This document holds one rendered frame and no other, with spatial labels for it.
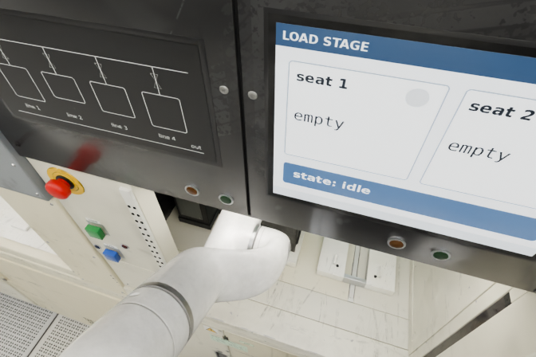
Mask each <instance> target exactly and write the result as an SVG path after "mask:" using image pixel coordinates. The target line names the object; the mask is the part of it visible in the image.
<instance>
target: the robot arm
mask: <svg viewBox="0 0 536 357"><path fill-rule="evenodd" d="M261 222H262V220H259V219H257V218H251V217H247V216H245V215H241V214H236V213H233V212H230V211H226V210H222V211H221V213H220V215H219V217H218V219H217V221H216V223H215V225H214V227H213V229H212V231H211V234H210V236H209V238H208V239H207V242H206V244H205V246H204V247H195V248H190V249H187V250H184V251H183V252H181V253H179V254H178V255H176V256H175V257H174V258H172V259H171V260H170V261H169V262H168V263H167V264H166V265H164V266H163V267H162V268H161V269H159V270H158V271H157V272H155V273H154V274H153V275H151V276H150V277H149V278H148V279H147V280H146V281H144V282H143V283H142V284H141V285H139V286H138V287H137V288H135V289H134V290H133V291H132V292H130V293H129V294H128V295H127V296H126V297H125V298H124V299H123V300H122V301H120V302H119V303H118V304H117V305H115V306H114V307H113V308H111V309H110V310H109V311H108V312H106V313H105V314H104V315H103V316H102V317H101V318H100V319H98V320H97V321H96V322H95V323H94V324H92V325H91V326H90V327H89V328H87V329H86V330H85V331H84V332H82V333H81V334H80V335H79V336H78V337H77V338H76V339H75V340H74V341H73V342H72V343H71V344H70V345H69V346H68V347H67V348H66V349H65V350H64V351H63V352H62V353H61V354H60V355H59V356H58V357H178V355H179V354H180V352H181V351H182V350H183V348H184V347H185V345H186V344H187V342H188V341H189V339H190V338H191V337H192V335H193V334H194V332H195V330H196V329H197V327H198V326H199V325H200V324H201V322H202V321H203V319H204V317H205V316H206V314H207V313H208V312H209V310H210V309H211V307H212V306H213V304H214V303H218V302H228V301H236V300H245V299H249V298H251V297H254V296H257V295H260V294H262V293H264V292H265V291H266V290H268V289H269V288H270V287H271V286H272V285H273V284H274V283H275V282H276V281H277V279H278V278H279V277H280V275H281V274H282V271H283V269H284V268H285V266H286V263H287V261H288V258H289V255H290V239H289V238H288V237H287V235H286V234H284V233H283V232H281V231H279V230H276V229H272V228H269V227H265V226H261Z"/></svg>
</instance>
